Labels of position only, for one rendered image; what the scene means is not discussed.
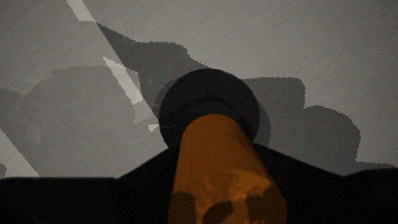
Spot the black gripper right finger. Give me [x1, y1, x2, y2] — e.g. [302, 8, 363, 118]
[252, 143, 398, 224]

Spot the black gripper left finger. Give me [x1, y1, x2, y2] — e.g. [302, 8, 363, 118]
[0, 145, 180, 224]

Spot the orange cylinder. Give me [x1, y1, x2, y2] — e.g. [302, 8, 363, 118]
[168, 114, 287, 224]

